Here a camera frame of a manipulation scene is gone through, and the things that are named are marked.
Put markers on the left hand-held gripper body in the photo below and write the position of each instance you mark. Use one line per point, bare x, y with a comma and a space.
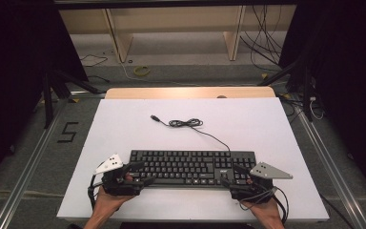
111, 163

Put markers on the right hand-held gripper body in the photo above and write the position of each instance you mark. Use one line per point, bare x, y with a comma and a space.
267, 171

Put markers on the black keyboard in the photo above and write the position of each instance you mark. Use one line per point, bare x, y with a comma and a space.
184, 165

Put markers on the person's right hand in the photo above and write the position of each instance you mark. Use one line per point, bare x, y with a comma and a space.
268, 210

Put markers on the person's left hand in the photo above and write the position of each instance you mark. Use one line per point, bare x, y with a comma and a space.
106, 203

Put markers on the white table board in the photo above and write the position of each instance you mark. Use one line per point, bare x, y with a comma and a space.
241, 127

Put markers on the light wooden table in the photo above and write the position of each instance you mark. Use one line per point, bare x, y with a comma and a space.
171, 93

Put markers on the black metal stand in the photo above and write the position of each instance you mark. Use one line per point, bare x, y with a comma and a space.
306, 95

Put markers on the black tripod stand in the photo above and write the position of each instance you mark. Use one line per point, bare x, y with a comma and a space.
48, 105

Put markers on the yellow tape roll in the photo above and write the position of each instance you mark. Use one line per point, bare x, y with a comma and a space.
136, 71

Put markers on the black curtain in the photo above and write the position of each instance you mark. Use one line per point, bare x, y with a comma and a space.
349, 79
12, 63

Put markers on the light wooden shelf unit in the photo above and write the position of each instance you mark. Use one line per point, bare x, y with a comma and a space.
171, 19

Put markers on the aluminium floor rail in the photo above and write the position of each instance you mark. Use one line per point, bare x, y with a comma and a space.
330, 168
28, 165

